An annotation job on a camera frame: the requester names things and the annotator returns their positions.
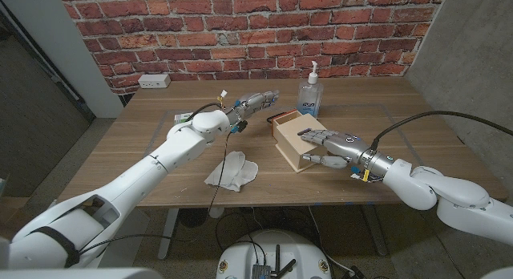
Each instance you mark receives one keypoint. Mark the white table leg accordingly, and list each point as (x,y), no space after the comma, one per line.
(168,233)

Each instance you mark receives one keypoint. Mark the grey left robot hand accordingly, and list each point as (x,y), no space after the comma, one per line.
(254,102)

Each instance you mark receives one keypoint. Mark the wooden box with slot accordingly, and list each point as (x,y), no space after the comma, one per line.
(296,144)

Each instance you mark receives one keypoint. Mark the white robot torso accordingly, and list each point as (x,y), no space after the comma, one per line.
(80,274)

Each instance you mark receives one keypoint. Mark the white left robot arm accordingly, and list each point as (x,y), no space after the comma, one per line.
(132,187)

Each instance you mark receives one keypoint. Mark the white crumpled cloth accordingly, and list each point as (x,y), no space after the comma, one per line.
(234,172)

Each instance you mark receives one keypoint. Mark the white power strip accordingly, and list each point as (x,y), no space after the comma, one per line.
(154,81)

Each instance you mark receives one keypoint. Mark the grey radio module with antennas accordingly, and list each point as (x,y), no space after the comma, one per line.
(260,272)

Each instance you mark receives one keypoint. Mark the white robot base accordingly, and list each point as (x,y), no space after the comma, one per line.
(276,247)

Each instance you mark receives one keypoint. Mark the grey table leg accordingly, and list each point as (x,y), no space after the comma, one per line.
(374,231)

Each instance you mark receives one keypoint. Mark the green and white card packet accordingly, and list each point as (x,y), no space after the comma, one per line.
(182,118)

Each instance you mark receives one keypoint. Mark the wooden drawer with red front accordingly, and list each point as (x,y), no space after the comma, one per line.
(285,118)

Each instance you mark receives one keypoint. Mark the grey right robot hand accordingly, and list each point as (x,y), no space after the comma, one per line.
(344,146)

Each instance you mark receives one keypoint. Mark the clear hand sanitizer pump bottle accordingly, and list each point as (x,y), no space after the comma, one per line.
(309,98)

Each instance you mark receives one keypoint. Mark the brick wall print backdrop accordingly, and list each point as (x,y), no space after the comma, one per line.
(256,30)

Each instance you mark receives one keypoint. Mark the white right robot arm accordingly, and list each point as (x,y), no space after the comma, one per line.
(449,195)

